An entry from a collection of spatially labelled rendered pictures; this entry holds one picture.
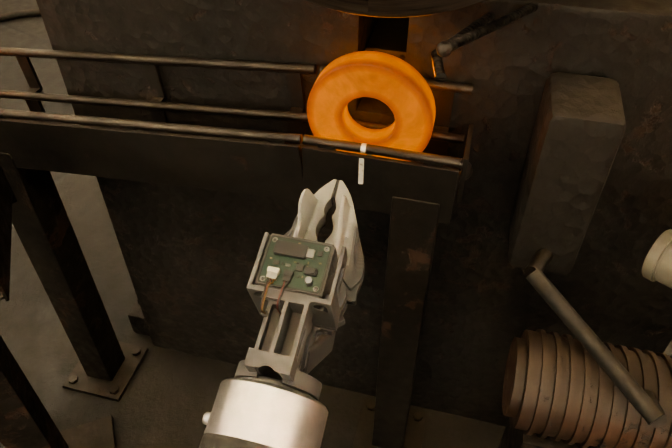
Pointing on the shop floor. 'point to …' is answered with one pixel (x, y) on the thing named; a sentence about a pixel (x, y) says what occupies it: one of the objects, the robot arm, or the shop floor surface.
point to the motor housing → (579, 396)
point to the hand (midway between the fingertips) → (336, 196)
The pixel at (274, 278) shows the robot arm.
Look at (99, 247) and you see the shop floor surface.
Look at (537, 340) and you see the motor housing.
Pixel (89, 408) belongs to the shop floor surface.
